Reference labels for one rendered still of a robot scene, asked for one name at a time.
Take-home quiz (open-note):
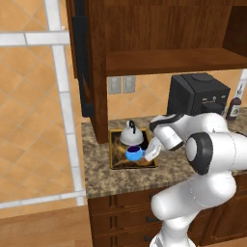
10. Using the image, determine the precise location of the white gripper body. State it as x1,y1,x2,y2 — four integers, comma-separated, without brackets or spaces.
143,136,164,163

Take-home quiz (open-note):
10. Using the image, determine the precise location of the blue mug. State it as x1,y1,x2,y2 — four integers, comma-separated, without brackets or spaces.
124,145,145,163

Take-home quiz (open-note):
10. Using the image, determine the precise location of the wooden tray with gold rim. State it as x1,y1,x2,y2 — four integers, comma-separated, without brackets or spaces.
108,127,159,171

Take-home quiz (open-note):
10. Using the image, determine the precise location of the brown wooden base cabinet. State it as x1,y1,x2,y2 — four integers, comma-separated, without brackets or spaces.
87,173,247,247

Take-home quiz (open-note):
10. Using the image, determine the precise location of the brown wooden cabinet door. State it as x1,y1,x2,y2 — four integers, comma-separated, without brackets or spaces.
65,0,109,145

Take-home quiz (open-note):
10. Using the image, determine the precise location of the brown wooden drawer front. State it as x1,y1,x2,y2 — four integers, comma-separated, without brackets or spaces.
114,229,162,247
114,207,163,231
115,188,167,209

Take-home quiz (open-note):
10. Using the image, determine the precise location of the black coffee machine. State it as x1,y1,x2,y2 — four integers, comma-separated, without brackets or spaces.
166,72,232,118

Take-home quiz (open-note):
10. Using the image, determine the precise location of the dark bottle with label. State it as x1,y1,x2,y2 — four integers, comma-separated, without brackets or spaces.
225,81,243,122

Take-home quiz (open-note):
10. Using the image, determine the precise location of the silver kettle with black handle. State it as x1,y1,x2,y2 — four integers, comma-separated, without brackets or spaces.
119,120,145,147

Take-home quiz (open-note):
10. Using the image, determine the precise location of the grey wall outlet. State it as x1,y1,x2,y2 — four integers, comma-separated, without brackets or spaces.
107,75,124,96
123,74,137,95

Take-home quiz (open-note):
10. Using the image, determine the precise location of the black cabinet door handle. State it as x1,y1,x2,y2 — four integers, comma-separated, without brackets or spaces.
70,14,96,119

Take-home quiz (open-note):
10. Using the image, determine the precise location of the brown wooden wall cabinet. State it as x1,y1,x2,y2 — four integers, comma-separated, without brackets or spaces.
65,0,247,78

